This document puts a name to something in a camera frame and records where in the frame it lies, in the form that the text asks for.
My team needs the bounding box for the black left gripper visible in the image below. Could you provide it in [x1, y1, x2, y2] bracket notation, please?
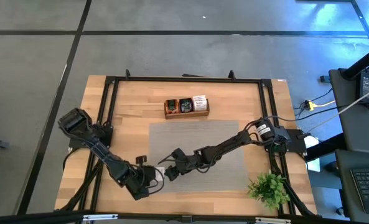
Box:
[126, 154, 157, 201]

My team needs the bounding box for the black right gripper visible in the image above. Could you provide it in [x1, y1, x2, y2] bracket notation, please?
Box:
[164, 147, 204, 182]

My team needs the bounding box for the wooden three-compartment organizer box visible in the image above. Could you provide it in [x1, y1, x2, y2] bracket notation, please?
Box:
[164, 95, 210, 120]

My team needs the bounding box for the peach passion fruit tea packet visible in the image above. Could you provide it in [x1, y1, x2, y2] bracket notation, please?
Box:
[166, 99, 179, 112]

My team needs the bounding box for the grey woven placemat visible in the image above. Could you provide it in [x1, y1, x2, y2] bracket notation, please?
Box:
[147, 120, 250, 194]

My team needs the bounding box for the green artificial plant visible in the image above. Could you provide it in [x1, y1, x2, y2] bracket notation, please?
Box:
[247, 170, 291, 212]

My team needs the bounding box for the black desk leg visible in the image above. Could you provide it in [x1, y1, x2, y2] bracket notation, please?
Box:
[304, 133, 348, 162]

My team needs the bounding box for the grey desk with keyboard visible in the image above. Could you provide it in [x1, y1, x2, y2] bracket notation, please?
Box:
[334, 148, 369, 224]

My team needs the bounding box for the black diagonal beam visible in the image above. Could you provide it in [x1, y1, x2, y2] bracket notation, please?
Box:
[340, 42, 369, 80]

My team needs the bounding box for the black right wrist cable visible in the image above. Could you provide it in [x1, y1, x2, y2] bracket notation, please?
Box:
[157, 154, 176, 166]

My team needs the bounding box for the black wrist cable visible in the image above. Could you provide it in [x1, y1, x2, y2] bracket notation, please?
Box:
[145, 167, 166, 195]
[157, 154, 176, 166]

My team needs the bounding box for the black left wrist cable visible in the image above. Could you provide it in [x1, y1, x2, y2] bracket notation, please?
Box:
[145, 167, 166, 195]

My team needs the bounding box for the silver metal bracket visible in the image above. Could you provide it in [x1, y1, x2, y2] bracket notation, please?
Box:
[254, 217, 292, 224]
[82, 213, 119, 222]

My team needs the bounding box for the black aluminium table frame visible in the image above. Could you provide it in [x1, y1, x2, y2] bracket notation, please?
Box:
[0, 68, 359, 224]

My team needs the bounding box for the yellow plug and cable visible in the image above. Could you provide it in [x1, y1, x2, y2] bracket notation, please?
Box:
[307, 99, 337, 111]

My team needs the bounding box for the black floor cable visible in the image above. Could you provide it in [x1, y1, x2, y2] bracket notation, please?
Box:
[307, 88, 334, 103]
[264, 102, 362, 123]

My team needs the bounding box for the white cable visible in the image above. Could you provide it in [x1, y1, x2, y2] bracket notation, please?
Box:
[305, 83, 369, 134]

